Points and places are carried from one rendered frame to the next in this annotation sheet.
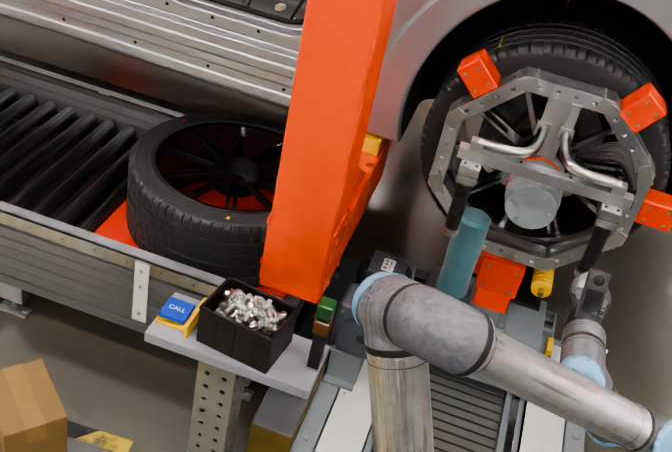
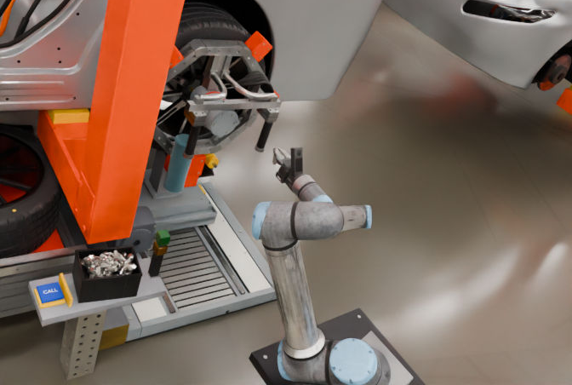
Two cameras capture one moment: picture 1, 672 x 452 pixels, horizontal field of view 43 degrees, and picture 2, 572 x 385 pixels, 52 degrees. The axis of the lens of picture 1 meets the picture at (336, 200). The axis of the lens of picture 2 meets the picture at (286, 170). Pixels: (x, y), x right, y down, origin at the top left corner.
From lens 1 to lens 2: 1.12 m
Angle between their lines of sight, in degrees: 45
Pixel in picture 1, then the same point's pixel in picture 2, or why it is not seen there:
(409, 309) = (309, 219)
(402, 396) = (298, 262)
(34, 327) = not seen: outside the picture
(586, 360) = (323, 196)
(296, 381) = (154, 289)
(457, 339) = (335, 221)
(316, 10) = (129, 54)
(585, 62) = (222, 27)
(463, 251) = (185, 163)
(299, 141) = (117, 142)
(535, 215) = (227, 127)
